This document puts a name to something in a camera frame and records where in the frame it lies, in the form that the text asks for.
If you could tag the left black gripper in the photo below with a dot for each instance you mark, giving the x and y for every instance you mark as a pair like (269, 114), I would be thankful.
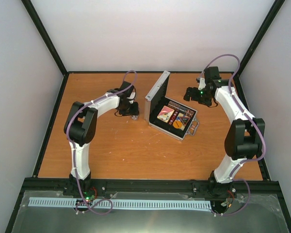
(134, 111)

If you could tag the red playing card deck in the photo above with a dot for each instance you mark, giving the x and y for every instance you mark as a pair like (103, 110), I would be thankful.
(166, 108)

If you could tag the aluminium poker case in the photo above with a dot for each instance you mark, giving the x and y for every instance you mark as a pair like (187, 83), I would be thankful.
(156, 99)

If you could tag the poker chips in case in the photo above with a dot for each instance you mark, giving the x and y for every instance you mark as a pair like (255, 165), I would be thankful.
(189, 113)

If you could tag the blue gold card deck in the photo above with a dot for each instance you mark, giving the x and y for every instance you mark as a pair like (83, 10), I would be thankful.
(181, 114)

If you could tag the black front rail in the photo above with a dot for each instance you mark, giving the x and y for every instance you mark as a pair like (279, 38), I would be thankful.
(104, 187)

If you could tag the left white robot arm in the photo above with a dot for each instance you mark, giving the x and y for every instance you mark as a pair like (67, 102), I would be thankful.
(81, 124)

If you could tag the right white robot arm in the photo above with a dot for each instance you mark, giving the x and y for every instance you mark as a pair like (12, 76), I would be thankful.
(243, 142)

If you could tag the light blue cable duct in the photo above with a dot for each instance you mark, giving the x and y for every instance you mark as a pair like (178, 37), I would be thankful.
(195, 205)

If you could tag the orange button in case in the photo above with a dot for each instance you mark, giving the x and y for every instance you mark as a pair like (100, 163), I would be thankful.
(177, 124)

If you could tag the clear dealer puck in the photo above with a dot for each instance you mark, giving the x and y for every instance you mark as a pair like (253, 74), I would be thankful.
(164, 116)

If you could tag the red dice row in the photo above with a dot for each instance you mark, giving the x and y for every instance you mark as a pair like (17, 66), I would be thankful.
(173, 117)

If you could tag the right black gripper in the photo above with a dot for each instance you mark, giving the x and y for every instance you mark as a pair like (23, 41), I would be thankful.
(194, 96)

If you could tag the black red triangle button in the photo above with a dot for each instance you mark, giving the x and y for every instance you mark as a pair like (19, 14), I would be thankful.
(184, 119)

